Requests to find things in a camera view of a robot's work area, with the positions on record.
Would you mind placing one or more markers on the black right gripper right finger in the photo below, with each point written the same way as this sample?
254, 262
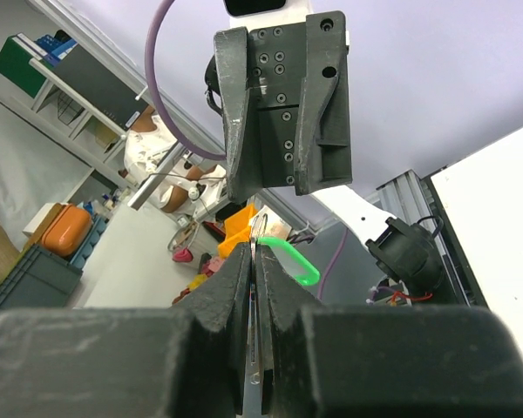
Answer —
341, 361

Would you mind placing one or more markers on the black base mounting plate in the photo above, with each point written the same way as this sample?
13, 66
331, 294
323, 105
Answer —
463, 281

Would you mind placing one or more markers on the orange case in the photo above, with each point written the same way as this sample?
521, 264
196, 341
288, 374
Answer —
67, 231

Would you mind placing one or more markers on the metal keyring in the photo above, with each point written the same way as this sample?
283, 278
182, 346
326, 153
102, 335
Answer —
258, 227

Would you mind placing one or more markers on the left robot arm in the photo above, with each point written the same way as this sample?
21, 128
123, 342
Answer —
405, 252

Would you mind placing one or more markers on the green key tag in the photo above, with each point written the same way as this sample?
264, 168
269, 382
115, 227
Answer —
300, 268

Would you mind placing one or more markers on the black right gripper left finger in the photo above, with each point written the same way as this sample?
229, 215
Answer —
187, 360

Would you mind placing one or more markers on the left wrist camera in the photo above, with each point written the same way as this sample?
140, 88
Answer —
258, 14

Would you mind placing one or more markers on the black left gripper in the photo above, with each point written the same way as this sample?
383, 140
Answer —
253, 82

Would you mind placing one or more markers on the silver key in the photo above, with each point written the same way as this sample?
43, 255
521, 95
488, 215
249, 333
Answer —
252, 400

